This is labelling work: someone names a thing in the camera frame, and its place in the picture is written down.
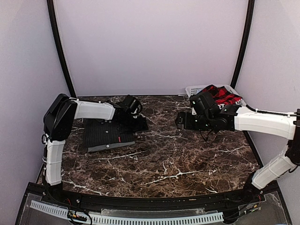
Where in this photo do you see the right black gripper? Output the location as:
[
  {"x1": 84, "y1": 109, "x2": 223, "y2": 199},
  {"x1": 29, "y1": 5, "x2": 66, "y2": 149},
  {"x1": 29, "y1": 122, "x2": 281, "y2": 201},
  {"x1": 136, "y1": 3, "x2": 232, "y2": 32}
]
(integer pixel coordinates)
[{"x1": 175, "y1": 111, "x2": 214, "y2": 131}]

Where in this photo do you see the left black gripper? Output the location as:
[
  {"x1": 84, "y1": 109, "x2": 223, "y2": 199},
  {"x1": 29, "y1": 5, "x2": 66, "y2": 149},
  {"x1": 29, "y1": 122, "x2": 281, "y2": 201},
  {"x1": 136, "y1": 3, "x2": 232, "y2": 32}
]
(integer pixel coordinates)
[{"x1": 119, "y1": 114, "x2": 147, "y2": 134}]

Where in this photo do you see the black pinstriped long sleeve shirt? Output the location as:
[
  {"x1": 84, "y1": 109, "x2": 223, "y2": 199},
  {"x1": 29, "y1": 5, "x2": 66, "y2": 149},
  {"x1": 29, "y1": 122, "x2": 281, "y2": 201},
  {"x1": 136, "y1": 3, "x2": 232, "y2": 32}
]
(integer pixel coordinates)
[{"x1": 84, "y1": 119, "x2": 135, "y2": 147}]

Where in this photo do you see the grey shirt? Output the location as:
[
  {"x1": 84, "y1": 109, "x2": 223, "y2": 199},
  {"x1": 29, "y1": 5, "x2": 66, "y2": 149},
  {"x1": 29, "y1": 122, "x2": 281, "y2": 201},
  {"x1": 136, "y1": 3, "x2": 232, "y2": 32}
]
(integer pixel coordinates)
[{"x1": 88, "y1": 141, "x2": 135, "y2": 152}]

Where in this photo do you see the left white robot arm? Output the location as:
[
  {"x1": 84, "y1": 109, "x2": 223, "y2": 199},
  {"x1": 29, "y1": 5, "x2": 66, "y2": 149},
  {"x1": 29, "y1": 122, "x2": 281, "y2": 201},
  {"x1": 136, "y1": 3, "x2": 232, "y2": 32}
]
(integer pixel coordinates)
[{"x1": 42, "y1": 93, "x2": 148, "y2": 204}]

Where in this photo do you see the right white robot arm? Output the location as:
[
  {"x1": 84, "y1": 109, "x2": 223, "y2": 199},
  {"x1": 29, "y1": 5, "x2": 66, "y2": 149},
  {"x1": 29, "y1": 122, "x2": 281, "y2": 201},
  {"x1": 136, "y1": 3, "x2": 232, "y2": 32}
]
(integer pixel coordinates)
[{"x1": 175, "y1": 105, "x2": 300, "y2": 203}]

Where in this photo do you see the white plastic laundry basket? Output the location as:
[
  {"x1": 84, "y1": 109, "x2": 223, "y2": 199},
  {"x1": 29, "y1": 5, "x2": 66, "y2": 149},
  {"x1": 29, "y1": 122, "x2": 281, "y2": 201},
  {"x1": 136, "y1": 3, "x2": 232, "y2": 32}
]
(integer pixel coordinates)
[{"x1": 185, "y1": 84, "x2": 246, "y2": 108}]

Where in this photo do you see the red black plaid shirt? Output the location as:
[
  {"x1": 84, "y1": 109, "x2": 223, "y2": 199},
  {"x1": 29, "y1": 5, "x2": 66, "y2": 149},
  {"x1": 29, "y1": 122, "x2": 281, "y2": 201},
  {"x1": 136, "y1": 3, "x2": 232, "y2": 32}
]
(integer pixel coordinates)
[{"x1": 201, "y1": 84, "x2": 242, "y2": 106}]

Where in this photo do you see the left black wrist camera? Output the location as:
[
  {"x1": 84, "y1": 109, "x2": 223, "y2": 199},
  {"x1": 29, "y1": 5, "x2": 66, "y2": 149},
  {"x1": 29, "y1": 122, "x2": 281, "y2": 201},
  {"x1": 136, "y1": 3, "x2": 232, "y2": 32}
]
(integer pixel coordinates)
[{"x1": 122, "y1": 95, "x2": 143, "y2": 115}]

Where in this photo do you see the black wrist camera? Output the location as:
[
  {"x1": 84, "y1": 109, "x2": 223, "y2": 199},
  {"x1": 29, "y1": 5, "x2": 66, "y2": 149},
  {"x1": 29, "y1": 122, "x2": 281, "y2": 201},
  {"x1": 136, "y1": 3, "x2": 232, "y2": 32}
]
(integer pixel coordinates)
[
  {"x1": 189, "y1": 92, "x2": 221, "y2": 117},
  {"x1": 122, "y1": 95, "x2": 143, "y2": 115}
]

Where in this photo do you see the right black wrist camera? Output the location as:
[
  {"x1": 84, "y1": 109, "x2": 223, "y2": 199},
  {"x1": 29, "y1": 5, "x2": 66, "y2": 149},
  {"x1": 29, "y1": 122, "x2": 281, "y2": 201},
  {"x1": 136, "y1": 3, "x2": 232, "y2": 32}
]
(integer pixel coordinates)
[{"x1": 189, "y1": 92, "x2": 221, "y2": 117}]

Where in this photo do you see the white slotted cable duct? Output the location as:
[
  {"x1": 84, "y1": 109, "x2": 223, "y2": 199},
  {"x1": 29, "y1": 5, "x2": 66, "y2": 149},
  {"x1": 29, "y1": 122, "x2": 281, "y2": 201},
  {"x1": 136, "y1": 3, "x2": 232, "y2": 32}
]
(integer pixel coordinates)
[{"x1": 30, "y1": 200, "x2": 224, "y2": 225}]

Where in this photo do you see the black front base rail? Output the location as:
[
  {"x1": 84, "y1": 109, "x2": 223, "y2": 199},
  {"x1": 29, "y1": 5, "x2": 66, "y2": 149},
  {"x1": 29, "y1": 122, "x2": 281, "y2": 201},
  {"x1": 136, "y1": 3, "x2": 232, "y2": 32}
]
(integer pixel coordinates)
[{"x1": 28, "y1": 180, "x2": 279, "y2": 213}]

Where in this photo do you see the left black frame post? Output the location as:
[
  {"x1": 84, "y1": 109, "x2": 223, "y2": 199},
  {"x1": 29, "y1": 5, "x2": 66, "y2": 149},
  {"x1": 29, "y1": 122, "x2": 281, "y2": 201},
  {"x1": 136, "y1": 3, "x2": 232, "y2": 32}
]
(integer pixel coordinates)
[{"x1": 46, "y1": 0, "x2": 76, "y2": 98}]

